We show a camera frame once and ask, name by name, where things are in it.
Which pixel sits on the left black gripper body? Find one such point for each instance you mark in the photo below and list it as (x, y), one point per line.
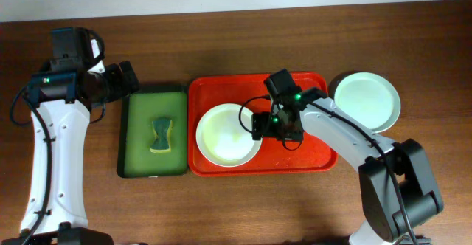
(120, 80)

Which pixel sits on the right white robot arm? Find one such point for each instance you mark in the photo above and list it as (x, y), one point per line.
(398, 188)

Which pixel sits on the cream white plate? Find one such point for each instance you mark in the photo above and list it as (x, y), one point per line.
(221, 136)

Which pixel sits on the red plastic tray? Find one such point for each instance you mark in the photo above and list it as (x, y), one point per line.
(207, 92)

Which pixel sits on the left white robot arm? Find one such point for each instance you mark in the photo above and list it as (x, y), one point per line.
(60, 102)

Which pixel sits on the yellow green sponge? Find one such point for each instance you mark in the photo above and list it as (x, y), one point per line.
(162, 128)

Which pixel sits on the mint green plate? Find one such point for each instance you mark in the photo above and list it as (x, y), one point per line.
(368, 98)

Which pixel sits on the dark green tray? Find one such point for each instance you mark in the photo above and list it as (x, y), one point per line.
(139, 110)

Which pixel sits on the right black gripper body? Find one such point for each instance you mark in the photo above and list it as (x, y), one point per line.
(267, 122)

